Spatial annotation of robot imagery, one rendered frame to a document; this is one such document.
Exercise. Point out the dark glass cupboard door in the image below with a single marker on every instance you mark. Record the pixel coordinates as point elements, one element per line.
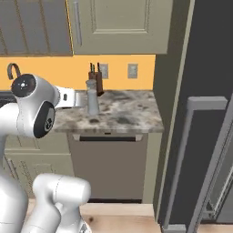
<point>33,27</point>

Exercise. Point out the brown knife block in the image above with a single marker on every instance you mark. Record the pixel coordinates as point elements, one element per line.
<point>99,83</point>

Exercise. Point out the beige drawer front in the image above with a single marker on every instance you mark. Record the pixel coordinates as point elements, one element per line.
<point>45,142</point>

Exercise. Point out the dark sink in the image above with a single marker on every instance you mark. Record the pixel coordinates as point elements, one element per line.
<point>6,98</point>

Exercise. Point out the beige lower cupboard door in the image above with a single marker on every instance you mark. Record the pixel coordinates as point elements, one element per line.
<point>42,165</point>

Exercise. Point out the dark grey fridge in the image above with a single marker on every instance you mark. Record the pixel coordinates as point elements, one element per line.
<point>203,60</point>

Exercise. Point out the grey wall socket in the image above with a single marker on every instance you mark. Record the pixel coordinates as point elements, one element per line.
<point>104,71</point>
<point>132,71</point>

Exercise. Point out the beige cupboard door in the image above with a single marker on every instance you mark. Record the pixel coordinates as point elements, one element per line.
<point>42,165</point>
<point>121,27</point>

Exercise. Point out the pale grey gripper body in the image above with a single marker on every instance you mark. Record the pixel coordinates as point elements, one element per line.
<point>79,100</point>

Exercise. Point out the beige upper cupboard door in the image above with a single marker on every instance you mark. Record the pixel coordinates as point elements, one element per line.
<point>121,27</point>

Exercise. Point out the grey-brown dishwasher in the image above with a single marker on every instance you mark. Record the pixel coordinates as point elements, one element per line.
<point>107,170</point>

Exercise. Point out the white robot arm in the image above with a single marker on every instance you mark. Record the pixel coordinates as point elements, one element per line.
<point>27,121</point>

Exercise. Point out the dark curved tap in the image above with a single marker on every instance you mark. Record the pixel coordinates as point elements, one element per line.
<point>10,67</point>

